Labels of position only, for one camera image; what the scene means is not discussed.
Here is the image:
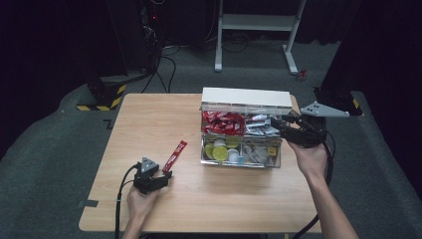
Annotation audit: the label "single red stick sachet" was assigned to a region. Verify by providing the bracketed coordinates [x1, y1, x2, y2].
[161, 139, 188, 174]

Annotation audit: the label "pile of silver stick packets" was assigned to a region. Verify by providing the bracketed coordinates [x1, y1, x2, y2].
[245, 114, 282, 136]

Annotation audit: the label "dark equipment rack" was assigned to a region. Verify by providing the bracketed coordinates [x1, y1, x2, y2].
[138, 0, 164, 72]

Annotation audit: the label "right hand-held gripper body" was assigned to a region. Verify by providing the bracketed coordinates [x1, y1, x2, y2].
[287, 102, 350, 148]

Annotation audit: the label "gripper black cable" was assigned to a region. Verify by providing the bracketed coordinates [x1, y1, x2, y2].
[292, 130, 336, 239]
[114, 163, 139, 239]

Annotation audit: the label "clear plastic packets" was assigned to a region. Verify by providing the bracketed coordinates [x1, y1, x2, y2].
[242, 141, 270, 164]

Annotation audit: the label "black yellow striped stand base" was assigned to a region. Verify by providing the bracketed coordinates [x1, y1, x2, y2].
[77, 74, 127, 113]

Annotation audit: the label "person's right hand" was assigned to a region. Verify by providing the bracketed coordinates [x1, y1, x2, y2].
[287, 140, 329, 182]

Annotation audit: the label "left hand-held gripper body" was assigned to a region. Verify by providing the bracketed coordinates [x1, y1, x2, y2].
[133, 156, 163, 195]

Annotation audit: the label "large green capsule cup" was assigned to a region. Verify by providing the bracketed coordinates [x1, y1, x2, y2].
[212, 145, 229, 162]

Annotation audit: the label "white metal stand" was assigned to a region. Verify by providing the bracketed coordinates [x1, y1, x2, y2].
[214, 0, 308, 75]

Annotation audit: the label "black floor cables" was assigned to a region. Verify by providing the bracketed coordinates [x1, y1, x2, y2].
[140, 46, 182, 95]

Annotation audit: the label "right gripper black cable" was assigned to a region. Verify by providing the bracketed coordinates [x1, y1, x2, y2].
[292, 130, 336, 239]

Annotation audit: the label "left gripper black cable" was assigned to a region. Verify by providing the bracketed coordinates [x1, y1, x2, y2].
[114, 163, 139, 239]

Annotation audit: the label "pile of red stick packets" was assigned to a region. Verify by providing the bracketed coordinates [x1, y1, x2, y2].
[201, 111, 247, 136]

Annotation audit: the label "clear organizer box white lid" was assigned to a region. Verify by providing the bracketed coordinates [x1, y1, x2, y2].
[199, 87, 294, 169]

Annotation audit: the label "person's left hand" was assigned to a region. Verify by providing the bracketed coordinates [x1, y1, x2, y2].
[126, 187, 162, 227]

